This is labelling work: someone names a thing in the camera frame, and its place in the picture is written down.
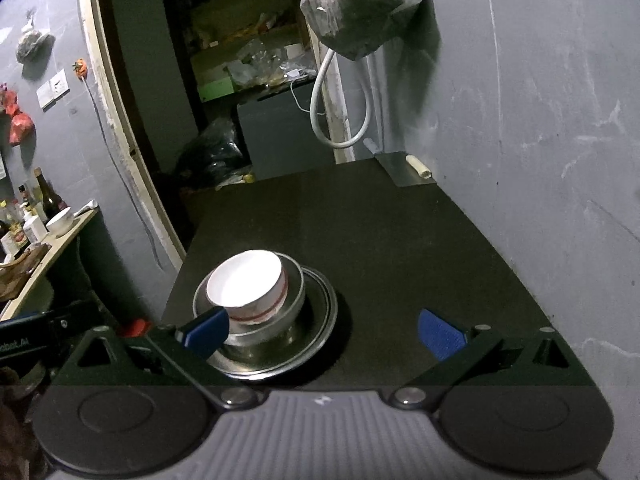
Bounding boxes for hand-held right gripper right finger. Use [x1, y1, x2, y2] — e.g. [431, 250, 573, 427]
[390, 308, 601, 409]

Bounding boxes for black plastic bag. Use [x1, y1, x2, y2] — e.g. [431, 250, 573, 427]
[176, 117, 254, 190]

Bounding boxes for large steel basin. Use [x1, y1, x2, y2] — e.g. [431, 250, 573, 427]
[205, 264, 339, 382]

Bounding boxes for red-capped dark bottle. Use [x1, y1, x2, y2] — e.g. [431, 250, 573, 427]
[119, 318, 155, 339]

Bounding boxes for green box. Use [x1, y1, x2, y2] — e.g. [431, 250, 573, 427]
[197, 77, 237, 103]

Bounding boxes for small steel bowl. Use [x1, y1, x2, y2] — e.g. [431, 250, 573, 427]
[192, 251, 307, 350]

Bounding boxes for dark glass bottle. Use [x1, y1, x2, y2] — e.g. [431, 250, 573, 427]
[32, 167, 68, 223]

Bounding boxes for white plastic bottle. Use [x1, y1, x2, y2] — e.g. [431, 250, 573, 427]
[22, 214, 49, 245]

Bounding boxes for white wall switch plate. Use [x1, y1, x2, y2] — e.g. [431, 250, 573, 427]
[36, 68, 71, 112]

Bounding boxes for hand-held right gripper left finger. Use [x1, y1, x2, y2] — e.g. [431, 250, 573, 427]
[50, 305, 253, 408]

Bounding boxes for cream roll on table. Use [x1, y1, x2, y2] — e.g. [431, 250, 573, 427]
[374, 151, 434, 189]

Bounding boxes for wooden cutting board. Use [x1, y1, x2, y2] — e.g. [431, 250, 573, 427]
[0, 242, 51, 286]

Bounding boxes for cream door frame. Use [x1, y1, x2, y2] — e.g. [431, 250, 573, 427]
[75, 0, 187, 273]

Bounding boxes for white hose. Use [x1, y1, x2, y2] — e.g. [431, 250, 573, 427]
[309, 46, 374, 150]

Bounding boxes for grey hanging bag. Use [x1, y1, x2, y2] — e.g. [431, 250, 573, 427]
[16, 29, 57, 65]

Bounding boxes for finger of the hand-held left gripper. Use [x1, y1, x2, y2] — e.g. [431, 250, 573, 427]
[49, 300, 109, 347]

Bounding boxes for white charger cable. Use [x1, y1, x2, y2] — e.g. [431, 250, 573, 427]
[289, 81, 315, 112]

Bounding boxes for black wall cable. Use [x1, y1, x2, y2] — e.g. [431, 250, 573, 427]
[86, 77, 163, 267]

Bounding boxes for dark cabinet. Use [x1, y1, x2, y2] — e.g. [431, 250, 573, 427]
[236, 84, 335, 182]

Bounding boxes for clear plastic bag dark contents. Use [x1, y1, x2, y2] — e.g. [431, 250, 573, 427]
[299, 0, 431, 62]

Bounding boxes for wooden counter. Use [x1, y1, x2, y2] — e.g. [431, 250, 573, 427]
[0, 207, 99, 322]

